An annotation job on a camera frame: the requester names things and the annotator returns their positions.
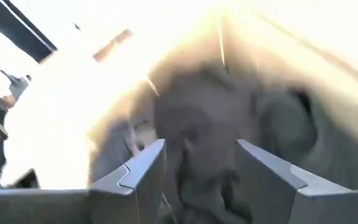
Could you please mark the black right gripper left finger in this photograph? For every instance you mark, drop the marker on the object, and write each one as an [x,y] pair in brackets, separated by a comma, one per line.
[135,189]

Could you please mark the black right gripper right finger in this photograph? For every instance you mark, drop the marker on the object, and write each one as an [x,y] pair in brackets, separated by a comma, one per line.
[278,193]

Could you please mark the black garment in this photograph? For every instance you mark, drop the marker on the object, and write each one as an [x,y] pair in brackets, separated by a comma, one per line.
[200,140]

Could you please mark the dark grey garment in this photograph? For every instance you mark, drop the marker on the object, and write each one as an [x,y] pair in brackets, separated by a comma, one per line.
[294,133]

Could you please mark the cardboard box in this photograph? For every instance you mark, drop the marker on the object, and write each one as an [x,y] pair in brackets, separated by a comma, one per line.
[337,77]

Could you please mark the black frame bar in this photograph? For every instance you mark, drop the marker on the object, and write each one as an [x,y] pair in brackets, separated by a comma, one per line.
[20,31]

